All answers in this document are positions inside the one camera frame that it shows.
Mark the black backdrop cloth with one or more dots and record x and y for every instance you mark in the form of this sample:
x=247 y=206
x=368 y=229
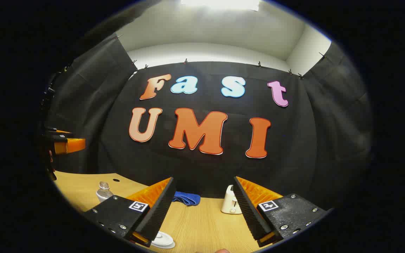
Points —
x=206 y=168

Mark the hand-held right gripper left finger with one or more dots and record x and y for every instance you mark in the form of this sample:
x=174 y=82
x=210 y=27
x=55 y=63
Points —
x=160 y=214

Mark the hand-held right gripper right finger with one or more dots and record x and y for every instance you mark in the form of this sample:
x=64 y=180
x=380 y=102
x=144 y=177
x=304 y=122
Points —
x=250 y=214

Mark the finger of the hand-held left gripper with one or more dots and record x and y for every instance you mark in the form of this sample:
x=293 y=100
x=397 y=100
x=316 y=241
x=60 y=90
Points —
x=60 y=134
x=70 y=145

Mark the cream toaster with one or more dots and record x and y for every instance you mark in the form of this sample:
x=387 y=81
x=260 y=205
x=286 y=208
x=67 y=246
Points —
x=229 y=203

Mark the clear water bottle white label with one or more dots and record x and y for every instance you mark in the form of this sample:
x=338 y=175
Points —
x=103 y=194

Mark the white teacup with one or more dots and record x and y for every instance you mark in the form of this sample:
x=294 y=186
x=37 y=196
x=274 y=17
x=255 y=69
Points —
x=164 y=246

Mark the white teacup lid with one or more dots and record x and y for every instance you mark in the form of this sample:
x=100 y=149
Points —
x=164 y=238

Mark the blue cloth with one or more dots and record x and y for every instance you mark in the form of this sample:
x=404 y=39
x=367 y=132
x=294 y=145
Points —
x=188 y=199

